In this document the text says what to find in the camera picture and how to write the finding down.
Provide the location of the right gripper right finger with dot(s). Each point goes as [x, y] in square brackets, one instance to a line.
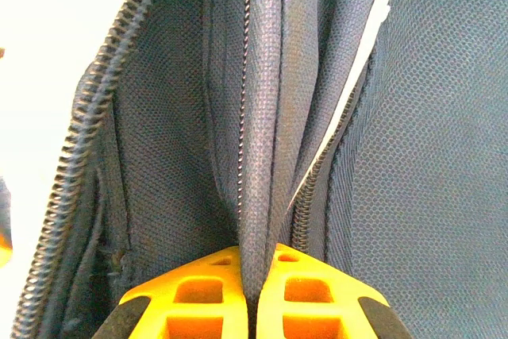
[313, 295]

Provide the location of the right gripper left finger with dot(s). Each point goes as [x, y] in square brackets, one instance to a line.
[198, 295]

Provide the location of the navy blue student backpack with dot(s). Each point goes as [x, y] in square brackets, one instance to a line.
[317, 116]

